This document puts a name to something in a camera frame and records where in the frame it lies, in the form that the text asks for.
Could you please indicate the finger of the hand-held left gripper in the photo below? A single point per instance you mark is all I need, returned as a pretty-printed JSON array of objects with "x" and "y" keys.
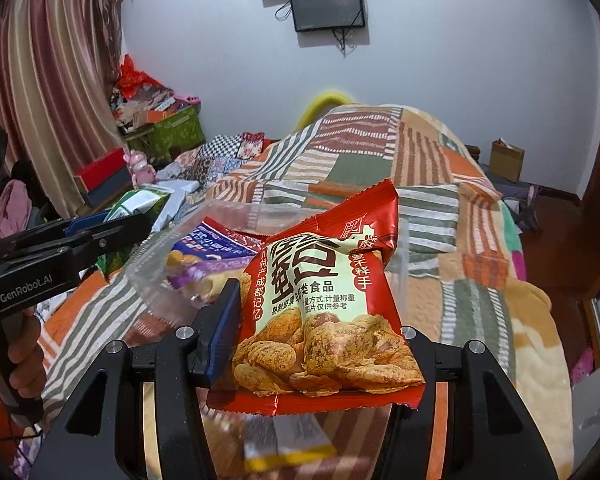
[
  {"x": 87, "y": 224},
  {"x": 120, "y": 232}
]

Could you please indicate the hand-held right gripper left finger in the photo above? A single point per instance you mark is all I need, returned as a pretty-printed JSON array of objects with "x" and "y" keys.
[{"x": 225, "y": 330}]

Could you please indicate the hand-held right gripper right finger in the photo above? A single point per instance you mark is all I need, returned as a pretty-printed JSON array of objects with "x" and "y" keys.
[{"x": 480, "y": 385}]

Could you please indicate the green snack packet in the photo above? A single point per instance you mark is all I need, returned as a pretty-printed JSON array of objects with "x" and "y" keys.
[{"x": 140, "y": 202}]

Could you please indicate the purple and white cracker packet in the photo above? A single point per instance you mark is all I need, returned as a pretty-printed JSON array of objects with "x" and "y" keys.
[{"x": 200, "y": 272}]

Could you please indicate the clear plastic container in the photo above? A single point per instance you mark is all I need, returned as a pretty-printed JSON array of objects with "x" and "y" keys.
[{"x": 152, "y": 305}]

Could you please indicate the blue and red snack packet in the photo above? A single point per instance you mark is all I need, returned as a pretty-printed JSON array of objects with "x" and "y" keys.
[{"x": 215, "y": 247}]

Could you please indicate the red broad bean snack packet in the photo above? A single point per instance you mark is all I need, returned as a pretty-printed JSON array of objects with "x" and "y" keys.
[{"x": 330, "y": 340}]

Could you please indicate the person's left hand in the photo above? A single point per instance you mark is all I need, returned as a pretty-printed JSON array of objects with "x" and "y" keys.
[{"x": 27, "y": 355}]

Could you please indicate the grey box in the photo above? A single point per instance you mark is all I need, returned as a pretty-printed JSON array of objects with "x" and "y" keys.
[{"x": 107, "y": 190}]

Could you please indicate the red box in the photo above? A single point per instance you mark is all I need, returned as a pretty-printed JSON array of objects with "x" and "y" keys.
[{"x": 102, "y": 167}]

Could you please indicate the pink rabbit toy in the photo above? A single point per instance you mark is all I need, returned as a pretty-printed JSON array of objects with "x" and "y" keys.
[{"x": 140, "y": 167}]

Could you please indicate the pink cloth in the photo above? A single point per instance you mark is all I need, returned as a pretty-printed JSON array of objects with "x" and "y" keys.
[{"x": 12, "y": 210}]

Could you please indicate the white plastic bag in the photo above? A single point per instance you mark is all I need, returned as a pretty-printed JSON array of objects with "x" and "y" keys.
[{"x": 180, "y": 187}]

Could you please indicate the green storage box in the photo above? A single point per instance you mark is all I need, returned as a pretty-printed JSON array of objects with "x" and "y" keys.
[{"x": 172, "y": 135}]

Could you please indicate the checkered patchwork blanket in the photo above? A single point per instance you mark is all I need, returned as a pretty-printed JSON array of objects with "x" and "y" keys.
[{"x": 215, "y": 160}]

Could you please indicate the pile of papers and boxes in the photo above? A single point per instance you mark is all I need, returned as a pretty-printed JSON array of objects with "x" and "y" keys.
[{"x": 145, "y": 102}]

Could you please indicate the orange yellow snack packet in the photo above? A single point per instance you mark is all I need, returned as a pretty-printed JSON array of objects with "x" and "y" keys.
[{"x": 290, "y": 447}]

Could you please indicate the striped brown curtain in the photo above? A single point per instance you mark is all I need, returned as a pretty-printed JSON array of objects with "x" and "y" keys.
[{"x": 45, "y": 85}]

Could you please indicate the red plastic bag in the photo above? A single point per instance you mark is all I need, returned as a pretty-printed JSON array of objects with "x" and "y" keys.
[{"x": 132, "y": 77}]

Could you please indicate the dark clothing on floor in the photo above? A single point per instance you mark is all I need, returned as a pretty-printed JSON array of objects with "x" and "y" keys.
[{"x": 522, "y": 207}]

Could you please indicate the striped patchwork quilt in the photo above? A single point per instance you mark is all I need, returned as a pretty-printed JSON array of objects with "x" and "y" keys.
[{"x": 430, "y": 200}]

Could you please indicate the small cardboard box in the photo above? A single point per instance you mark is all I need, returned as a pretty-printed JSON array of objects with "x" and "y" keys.
[{"x": 507, "y": 160}]

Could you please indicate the yellow foam tube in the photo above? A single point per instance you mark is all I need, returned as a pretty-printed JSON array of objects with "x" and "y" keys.
[{"x": 320, "y": 102}]

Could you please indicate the small wall-mounted monitor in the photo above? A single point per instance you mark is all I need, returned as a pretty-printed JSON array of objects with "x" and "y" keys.
[{"x": 327, "y": 7}]

